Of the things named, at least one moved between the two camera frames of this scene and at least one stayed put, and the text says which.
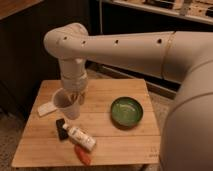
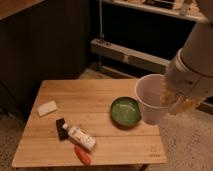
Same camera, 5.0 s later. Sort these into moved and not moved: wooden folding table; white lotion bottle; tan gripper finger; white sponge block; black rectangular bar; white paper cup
Moved: white paper cup; tan gripper finger
Not moved: wooden folding table; black rectangular bar; white sponge block; white lotion bottle
